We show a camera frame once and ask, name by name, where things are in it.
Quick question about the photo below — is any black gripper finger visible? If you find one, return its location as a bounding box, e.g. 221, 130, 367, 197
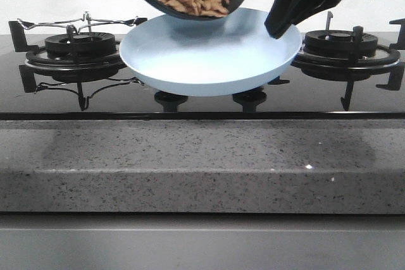
265, 0, 341, 39

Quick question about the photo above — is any light blue plate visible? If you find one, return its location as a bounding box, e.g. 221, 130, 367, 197
120, 8, 302, 97

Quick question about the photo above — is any right black gas burner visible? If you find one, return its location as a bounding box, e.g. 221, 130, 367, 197
303, 30, 378, 58

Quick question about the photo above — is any black gas burner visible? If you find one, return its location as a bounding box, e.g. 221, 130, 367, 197
303, 30, 378, 58
44, 32, 116, 58

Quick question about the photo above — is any right black pan support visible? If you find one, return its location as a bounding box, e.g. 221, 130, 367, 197
258, 20, 404, 116

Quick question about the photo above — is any black pan support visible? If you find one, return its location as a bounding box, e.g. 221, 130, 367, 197
258, 20, 404, 116
8, 11, 140, 110

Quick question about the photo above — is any black glass gas hob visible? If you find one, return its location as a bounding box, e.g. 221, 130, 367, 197
1, 35, 404, 120

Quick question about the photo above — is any left black pan support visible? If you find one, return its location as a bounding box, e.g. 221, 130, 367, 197
8, 11, 140, 110

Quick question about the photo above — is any left black gas burner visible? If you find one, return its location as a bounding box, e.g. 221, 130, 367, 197
44, 32, 116, 58

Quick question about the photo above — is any grey cabinet front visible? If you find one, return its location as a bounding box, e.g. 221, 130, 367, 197
1, 214, 404, 269

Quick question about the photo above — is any wire pan support ring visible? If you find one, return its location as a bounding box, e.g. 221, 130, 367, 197
16, 11, 140, 37

